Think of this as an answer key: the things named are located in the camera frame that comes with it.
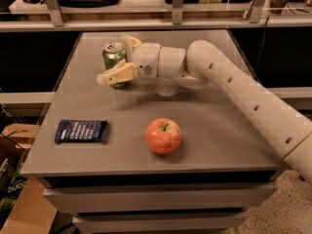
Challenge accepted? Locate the metal railing frame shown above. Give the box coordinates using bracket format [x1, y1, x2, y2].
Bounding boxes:
[0, 0, 312, 32]

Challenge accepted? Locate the green printed bag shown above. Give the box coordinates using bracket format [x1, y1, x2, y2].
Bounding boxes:
[0, 159, 27, 213]

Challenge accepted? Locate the green soda can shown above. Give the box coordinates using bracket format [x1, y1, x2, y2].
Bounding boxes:
[101, 42, 131, 90]

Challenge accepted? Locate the dark blue snack packet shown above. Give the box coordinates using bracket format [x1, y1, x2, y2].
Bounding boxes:
[55, 120, 108, 143]

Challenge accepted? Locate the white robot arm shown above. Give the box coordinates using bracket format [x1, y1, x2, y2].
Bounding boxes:
[97, 35, 312, 183]

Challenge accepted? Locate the grey drawer cabinet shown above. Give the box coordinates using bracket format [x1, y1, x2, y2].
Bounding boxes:
[42, 171, 282, 234]

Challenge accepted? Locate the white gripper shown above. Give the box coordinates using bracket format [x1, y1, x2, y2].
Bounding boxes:
[97, 35, 161, 86]

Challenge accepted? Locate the red apple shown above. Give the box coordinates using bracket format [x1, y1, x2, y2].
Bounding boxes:
[145, 118, 182, 155]

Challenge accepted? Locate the brown cardboard box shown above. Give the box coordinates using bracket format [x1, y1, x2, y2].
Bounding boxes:
[0, 124, 57, 234]

